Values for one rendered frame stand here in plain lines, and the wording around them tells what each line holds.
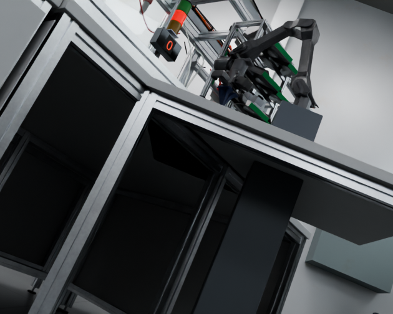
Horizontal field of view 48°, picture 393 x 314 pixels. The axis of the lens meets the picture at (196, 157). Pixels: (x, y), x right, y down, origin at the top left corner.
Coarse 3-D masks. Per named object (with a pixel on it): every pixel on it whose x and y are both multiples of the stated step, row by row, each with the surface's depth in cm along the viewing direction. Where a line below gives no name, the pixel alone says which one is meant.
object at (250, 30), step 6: (246, 30) 216; (252, 30) 212; (246, 36) 213; (252, 36) 210; (270, 48) 201; (276, 48) 195; (282, 48) 196; (270, 54) 211; (276, 54) 203; (282, 54) 197; (288, 54) 199; (282, 60) 206; (288, 60) 200
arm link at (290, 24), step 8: (288, 24) 164; (296, 24) 160; (304, 24) 158; (272, 32) 167; (280, 32) 165; (288, 32) 165; (296, 32) 167; (248, 40) 169; (256, 40) 168; (264, 40) 166; (272, 40) 167; (280, 40) 168; (248, 48) 167; (256, 48) 167; (264, 48) 169; (240, 56) 170; (248, 56) 169; (256, 56) 170
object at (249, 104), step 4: (240, 92) 193; (244, 92) 213; (248, 100) 186; (248, 104) 185; (252, 104) 185; (244, 108) 204; (248, 108) 191; (252, 108) 186; (256, 108) 187; (252, 112) 193; (256, 112) 187; (260, 112) 188; (256, 116) 194; (260, 116) 189; (264, 116) 190; (264, 120) 191
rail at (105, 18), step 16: (80, 0) 107; (96, 0) 110; (96, 16) 110; (112, 16) 114; (112, 32) 115; (128, 32) 119; (128, 48) 119; (144, 48) 123; (144, 64) 124; (160, 64) 129; (176, 80) 134
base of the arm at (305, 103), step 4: (300, 96) 146; (296, 100) 146; (300, 100) 145; (304, 100) 145; (308, 100) 145; (296, 104) 146; (300, 104) 145; (304, 104) 145; (308, 104) 146; (308, 108) 146
